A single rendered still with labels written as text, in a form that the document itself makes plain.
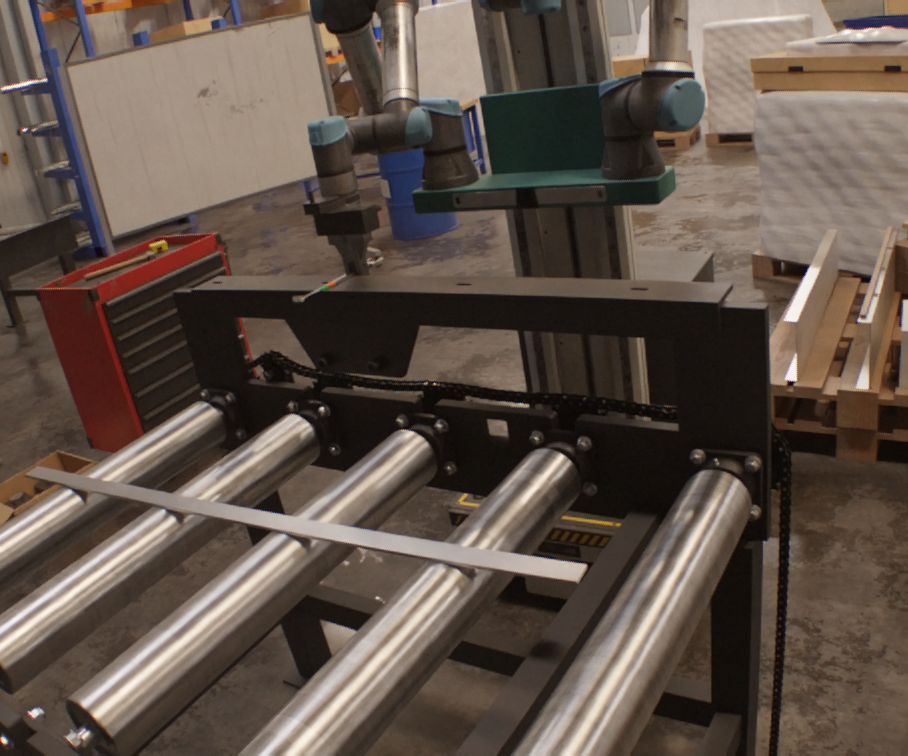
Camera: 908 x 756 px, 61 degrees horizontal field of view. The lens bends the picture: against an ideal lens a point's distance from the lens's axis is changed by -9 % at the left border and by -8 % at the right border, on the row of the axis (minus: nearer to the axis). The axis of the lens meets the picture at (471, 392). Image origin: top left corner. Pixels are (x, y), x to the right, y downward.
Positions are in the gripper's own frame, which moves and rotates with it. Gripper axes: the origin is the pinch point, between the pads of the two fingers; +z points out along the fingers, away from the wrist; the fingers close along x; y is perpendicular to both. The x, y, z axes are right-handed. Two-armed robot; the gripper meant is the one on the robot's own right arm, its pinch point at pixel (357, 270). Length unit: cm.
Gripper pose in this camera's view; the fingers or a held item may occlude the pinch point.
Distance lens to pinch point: 173.0
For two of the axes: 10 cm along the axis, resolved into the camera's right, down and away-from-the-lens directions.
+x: -8.5, -0.8, 5.3
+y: 5.1, -4.3, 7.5
